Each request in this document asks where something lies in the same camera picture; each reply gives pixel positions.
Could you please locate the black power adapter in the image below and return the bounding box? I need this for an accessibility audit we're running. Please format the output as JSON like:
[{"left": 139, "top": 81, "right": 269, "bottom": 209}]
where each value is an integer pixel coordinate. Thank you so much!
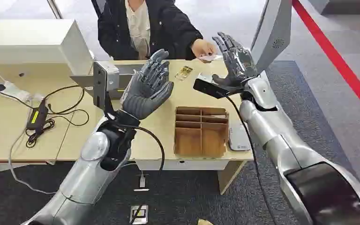
[{"left": 26, "top": 99, "right": 49, "bottom": 131}]

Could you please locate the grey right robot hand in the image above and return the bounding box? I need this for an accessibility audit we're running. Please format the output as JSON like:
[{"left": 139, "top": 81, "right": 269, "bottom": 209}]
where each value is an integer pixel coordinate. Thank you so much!
[{"left": 212, "top": 32, "right": 259, "bottom": 93}]

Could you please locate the wooden card box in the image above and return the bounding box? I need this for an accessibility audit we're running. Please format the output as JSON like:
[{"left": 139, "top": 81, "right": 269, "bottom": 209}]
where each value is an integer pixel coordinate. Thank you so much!
[{"left": 173, "top": 106, "right": 230, "bottom": 158}]

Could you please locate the grey phone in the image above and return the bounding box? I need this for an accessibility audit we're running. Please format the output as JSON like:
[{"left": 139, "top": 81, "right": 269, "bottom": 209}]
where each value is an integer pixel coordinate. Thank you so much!
[{"left": 228, "top": 123, "right": 251, "bottom": 152}]

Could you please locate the white power strip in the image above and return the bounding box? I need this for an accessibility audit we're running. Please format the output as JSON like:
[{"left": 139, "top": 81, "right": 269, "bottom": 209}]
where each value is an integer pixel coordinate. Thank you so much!
[{"left": 0, "top": 79, "right": 33, "bottom": 103}]

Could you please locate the pale card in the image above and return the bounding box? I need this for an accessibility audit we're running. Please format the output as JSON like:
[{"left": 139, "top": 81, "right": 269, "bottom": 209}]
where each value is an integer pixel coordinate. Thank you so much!
[{"left": 197, "top": 54, "right": 223, "bottom": 62}]

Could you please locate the white box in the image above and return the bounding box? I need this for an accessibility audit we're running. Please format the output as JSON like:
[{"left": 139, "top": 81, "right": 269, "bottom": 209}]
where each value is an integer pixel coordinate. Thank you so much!
[{"left": 0, "top": 19, "right": 94, "bottom": 77}]

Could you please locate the clear plastic card holder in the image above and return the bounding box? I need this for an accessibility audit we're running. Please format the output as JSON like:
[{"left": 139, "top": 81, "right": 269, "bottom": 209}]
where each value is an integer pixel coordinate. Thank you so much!
[{"left": 175, "top": 66, "right": 194, "bottom": 82}]

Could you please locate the grey monitor back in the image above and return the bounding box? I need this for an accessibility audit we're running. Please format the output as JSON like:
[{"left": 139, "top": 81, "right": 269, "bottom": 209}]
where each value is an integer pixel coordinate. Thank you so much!
[{"left": 250, "top": 0, "right": 293, "bottom": 74}]

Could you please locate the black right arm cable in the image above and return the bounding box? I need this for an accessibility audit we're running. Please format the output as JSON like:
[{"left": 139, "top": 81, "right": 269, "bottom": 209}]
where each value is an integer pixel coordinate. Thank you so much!
[{"left": 223, "top": 93, "right": 277, "bottom": 225}]

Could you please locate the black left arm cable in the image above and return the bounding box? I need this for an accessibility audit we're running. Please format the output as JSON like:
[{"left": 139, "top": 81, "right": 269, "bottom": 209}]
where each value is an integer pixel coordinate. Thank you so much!
[{"left": 114, "top": 123, "right": 165, "bottom": 174}]

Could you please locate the floor socket plate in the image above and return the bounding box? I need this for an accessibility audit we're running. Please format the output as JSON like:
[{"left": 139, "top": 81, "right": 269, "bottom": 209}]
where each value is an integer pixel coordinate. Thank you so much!
[{"left": 129, "top": 204, "right": 149, "bottom": 225}]

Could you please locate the white cable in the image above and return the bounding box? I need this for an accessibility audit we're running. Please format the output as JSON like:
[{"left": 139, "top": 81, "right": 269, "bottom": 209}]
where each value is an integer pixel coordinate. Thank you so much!
[{"left": 8, "top": 102, "right": 58, "bottom": 195}]

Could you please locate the black power strip cord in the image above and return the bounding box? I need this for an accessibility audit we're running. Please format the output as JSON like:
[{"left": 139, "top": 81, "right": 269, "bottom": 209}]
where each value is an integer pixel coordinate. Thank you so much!
[{"left": 0, "top": 73, "right": 35, "bottom": 110}]

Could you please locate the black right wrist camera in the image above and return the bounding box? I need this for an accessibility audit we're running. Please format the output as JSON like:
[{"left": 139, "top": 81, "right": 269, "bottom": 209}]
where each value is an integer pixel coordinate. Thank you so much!
[{"left": 193, "top": 78, "right": 229, "bottom": 99}]

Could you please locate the white floor tag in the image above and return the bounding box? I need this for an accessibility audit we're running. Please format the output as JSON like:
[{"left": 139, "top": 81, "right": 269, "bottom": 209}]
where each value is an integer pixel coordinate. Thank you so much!
[{"left": 133, "top": 173, "right": 150, "bottom": 192}]

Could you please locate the white card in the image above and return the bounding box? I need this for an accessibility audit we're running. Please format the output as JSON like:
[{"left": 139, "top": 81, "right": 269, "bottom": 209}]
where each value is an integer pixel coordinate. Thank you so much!
[{"left": 198, "top": 72, "right": 214, "bottom": 84}]

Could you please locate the person's hand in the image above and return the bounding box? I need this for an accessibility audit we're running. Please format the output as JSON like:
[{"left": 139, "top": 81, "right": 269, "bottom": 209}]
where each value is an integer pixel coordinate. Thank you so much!
[{"left": 191, "top": 38, "right": 218, "bottom": 64}]

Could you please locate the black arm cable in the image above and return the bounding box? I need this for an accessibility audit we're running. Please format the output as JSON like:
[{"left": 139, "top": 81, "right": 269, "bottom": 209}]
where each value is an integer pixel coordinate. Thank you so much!
[
  {"left": 114, "top": 123, "right": 165, "bottom": 174},
  {"left": 223, "top": 93, "right": 277, "bottom": 225}
]

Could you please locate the black adapter cable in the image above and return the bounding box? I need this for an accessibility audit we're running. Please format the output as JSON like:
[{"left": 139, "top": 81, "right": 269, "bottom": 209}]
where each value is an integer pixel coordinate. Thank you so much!
[{"left": 24, "top": 85, "right": 90, "bottom": 149}]

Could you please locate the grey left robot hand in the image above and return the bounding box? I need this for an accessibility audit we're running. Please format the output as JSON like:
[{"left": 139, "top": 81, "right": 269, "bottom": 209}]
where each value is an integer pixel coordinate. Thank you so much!
[{"left": 121, "top": 49, "right": 175, "bottom": 121}]

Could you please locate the person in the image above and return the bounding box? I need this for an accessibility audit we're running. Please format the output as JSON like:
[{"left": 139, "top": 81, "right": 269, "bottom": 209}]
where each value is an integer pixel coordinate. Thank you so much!
[{"left": 97, "top": 0, "right": 218, "bottom": 61}]

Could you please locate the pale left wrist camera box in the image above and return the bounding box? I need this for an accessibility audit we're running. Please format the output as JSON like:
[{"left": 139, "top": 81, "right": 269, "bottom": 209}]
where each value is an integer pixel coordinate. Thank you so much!
[{"left": 92, "top": 60, "right": 120, "bottom": 110}]

